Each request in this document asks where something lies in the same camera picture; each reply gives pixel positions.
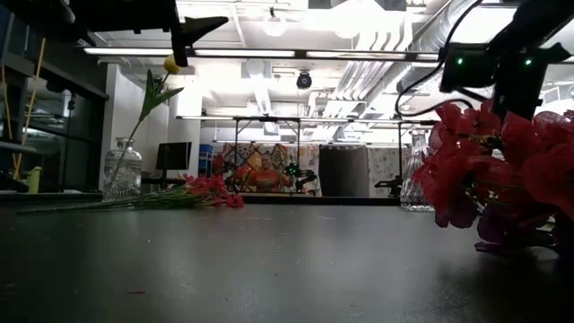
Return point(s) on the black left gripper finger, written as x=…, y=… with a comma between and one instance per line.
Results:
x=180, y=45
x=199, y=27

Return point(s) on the yellow artificial tulip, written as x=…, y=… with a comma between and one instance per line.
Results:
x=171, y=65

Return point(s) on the red artificial flower bunch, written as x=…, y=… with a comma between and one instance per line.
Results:
x=453, y=188
x=211, y=186

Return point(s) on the purple artificial flower bunch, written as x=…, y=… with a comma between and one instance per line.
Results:
x=493, y=229

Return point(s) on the tall fluted clear glass vase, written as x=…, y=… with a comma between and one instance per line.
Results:
x=412, y=199

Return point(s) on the background black robot arm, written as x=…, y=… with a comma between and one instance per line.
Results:
x=391, y=185

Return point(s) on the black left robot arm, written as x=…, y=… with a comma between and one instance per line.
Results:
x=36, y=13

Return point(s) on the background robot arm green light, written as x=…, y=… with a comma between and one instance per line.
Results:
x=300, y=176

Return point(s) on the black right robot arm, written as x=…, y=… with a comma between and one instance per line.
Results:
x=538, y=18

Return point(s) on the round clear glass vase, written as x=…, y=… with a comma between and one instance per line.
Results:
x=122, y=175

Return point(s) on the white LED light bar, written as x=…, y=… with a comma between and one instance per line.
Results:
x=242, y=53

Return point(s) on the round white ceiling lamp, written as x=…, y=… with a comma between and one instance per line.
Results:
x=274, y=24

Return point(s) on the black computer monitor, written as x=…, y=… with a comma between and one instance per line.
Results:
x=174, y=155

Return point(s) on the blue plastic bin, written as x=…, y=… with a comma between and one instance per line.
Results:
x=206, y=159

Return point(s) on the colourful patterned cloth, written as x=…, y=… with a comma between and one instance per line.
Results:
x=233, y=157

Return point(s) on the person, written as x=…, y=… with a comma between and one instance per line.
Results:
x=266, y=175

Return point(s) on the white floral cloth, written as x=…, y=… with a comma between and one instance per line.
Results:
x=383, y=168

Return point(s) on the yellow-green plastic bottle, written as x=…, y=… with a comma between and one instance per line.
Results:
x=34, y=180

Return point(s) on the dark grey curtain panel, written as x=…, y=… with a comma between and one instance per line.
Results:
x=343, y=172

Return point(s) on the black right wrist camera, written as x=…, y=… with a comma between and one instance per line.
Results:
x=466, y=67

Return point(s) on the silver ventilation duct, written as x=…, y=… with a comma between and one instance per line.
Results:
x=430, y=40

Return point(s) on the black hanging dome camera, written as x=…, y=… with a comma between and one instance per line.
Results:
x=304, y=81

